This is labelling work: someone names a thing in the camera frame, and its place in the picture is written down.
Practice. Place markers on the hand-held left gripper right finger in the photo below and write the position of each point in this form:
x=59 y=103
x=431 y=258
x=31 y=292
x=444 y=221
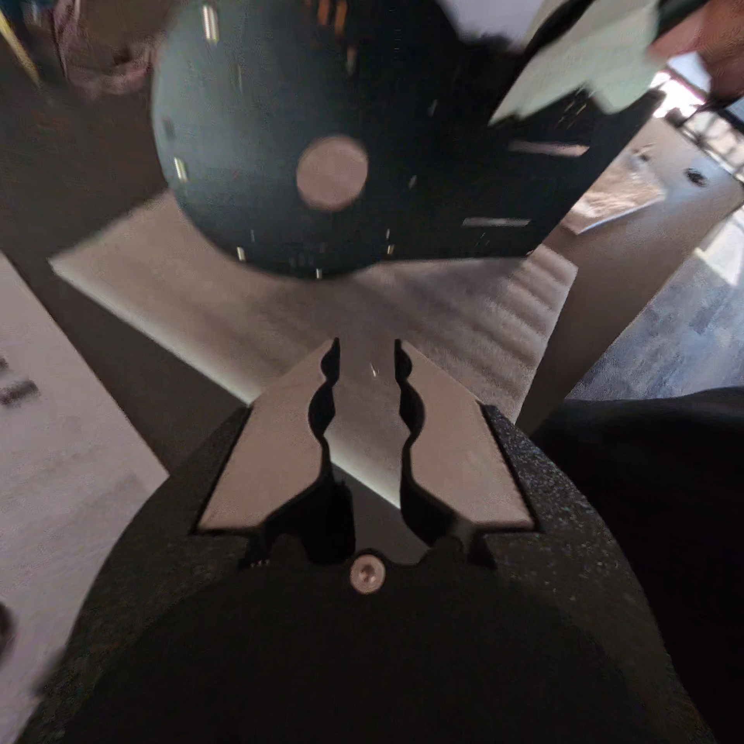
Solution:
x=465 y=465

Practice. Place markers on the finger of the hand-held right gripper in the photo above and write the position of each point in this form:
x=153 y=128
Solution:
x=598 y=52

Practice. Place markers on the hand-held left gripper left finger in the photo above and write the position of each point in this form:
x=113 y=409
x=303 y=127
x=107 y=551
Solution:
x=267 y=465

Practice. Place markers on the black metal chassis plate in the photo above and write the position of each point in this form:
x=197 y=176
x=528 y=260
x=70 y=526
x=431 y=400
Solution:
x=261 y=174

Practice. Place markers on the person's right hand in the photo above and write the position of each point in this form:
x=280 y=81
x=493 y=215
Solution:
x=723 y=40

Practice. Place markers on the white foam sheet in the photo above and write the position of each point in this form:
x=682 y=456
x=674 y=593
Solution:
x=436 y=325

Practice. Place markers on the small oval metal part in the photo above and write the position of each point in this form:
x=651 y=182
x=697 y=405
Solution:
x=694 y=177

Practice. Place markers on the printed instruction leaflet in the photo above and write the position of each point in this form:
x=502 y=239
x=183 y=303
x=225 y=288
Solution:
x=58 y=465

